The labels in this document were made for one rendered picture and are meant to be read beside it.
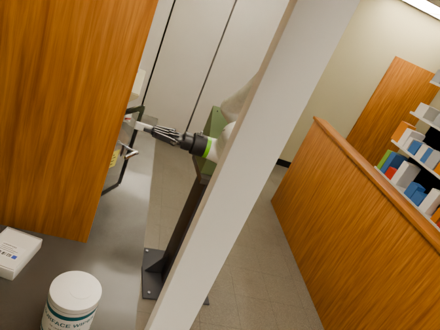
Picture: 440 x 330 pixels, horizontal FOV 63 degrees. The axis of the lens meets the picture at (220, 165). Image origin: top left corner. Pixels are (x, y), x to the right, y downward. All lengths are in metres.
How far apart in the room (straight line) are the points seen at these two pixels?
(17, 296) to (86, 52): 0.72
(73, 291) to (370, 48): 4.91
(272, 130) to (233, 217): 0.09
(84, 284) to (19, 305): 0.21
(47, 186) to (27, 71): 0.38
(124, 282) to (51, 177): 0.43
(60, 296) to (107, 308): 0.23
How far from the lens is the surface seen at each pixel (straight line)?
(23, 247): 1.31
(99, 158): 1.21
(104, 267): 1.35
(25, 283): 1.27
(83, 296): 1.05
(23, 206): 1.37
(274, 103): 0.30
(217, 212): 0.34
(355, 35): 5.29
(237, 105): 1.94
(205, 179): 2.09
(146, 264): 2.77
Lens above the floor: 1.88
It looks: 24 degrees down
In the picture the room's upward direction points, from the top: 24 degrees clockwise
